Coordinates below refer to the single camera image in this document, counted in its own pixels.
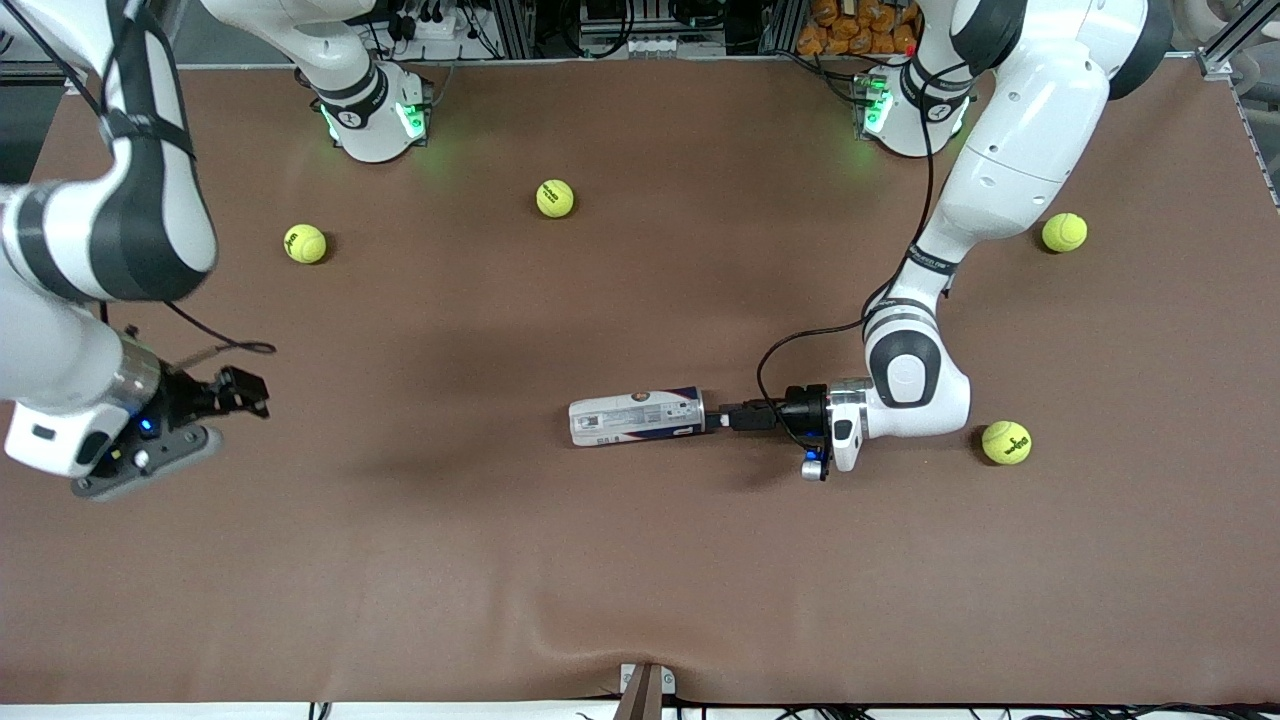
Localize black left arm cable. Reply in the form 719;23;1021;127
756;60;976;446

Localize orange packaged goods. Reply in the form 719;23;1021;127
797;0;921;57

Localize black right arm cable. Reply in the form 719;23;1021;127
0;0;277;371

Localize white tennis ball can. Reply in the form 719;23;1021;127
569;387;707;448

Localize metal table edge bracket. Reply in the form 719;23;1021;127
618;662;677;720

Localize brown table mat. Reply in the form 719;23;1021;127
0;55;1280;707

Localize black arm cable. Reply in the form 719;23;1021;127
0;0;277;371
756;60;976;446

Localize grey electronics box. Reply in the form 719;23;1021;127
580;0;727;59

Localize white power strip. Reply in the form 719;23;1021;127
395;8;481;46

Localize aluminium frame profile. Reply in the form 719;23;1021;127
1195;0;1280;81

